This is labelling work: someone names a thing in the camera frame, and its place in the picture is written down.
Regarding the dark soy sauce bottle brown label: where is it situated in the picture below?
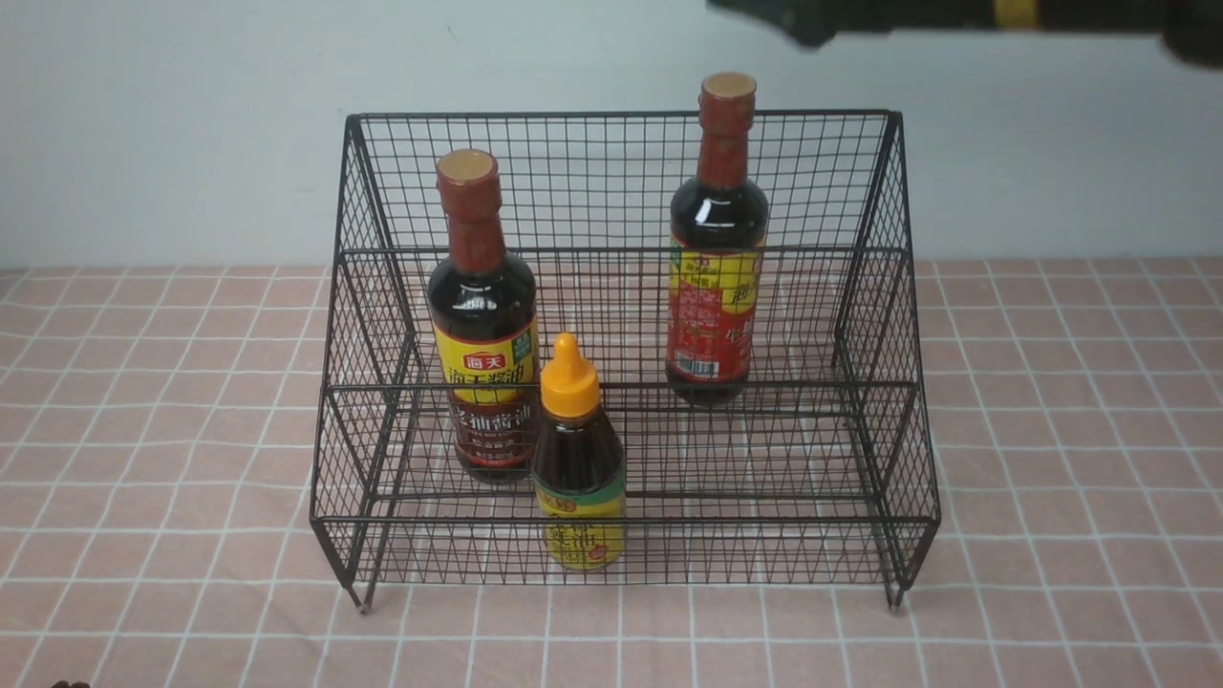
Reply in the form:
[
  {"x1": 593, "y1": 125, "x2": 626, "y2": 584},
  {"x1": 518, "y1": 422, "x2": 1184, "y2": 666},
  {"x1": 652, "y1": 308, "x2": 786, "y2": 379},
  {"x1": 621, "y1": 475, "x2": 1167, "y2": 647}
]
[{"x1": 426, "y1": 149, "x2": 539, "y2": 484}]

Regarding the small oil bottle orange cap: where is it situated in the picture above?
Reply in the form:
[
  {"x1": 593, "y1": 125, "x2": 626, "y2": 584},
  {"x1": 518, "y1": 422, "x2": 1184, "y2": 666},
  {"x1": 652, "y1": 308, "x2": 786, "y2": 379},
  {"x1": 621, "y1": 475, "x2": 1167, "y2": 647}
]
[{"x1": 531, "y1": 332, "x2": 626, "y2": 573}]

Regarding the light soy sauce bottle red label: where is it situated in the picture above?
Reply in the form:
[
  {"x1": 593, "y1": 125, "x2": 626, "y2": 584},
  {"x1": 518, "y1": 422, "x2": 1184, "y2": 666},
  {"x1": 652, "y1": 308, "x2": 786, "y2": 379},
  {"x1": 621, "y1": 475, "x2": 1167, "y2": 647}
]
[{"x1": 665, "y1": 73, "x2": 770, "y2": 408}]

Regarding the dark robot arm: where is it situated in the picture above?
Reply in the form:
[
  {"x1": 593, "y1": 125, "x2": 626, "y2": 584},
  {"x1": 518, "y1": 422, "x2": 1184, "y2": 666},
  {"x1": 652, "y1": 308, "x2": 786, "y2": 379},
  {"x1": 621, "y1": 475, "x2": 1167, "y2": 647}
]
[{"x1": 707, "y1": 1, "x2": 1222, "y2": 71}]

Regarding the black wire mesh rack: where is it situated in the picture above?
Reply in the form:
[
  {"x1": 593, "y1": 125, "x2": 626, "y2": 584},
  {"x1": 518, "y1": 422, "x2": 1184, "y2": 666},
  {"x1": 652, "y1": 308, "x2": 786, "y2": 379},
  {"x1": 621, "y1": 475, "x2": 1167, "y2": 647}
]
[{"x1": 309, "y1": 109, "x2": 942, "y2": 610}]

